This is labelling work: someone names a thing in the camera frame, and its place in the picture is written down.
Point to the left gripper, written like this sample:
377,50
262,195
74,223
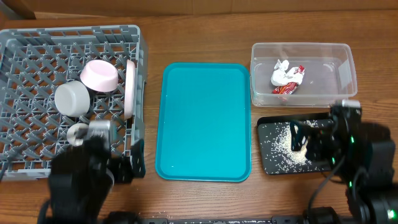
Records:
126,168

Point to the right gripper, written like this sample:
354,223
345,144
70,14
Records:
315,143

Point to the pile of white rice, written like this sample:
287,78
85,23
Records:
277,155

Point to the red snack wrapper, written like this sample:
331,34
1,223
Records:
288,83

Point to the white napkin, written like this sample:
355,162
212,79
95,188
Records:
281,74

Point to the large pink plate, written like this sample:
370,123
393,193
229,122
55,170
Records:
129,89

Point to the white paper cup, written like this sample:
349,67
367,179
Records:
76,134

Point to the small pink bowl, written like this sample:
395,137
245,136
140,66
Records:
100,75

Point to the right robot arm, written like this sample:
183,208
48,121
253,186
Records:
371,191

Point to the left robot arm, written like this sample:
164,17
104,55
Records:
82,177

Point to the grey dishwasher rack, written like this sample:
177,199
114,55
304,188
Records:
34,62

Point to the black tray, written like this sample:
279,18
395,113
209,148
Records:
314,120

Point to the clear plastic bin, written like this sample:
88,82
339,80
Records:
329,73

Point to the teal serving tray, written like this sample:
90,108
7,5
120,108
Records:
204,129

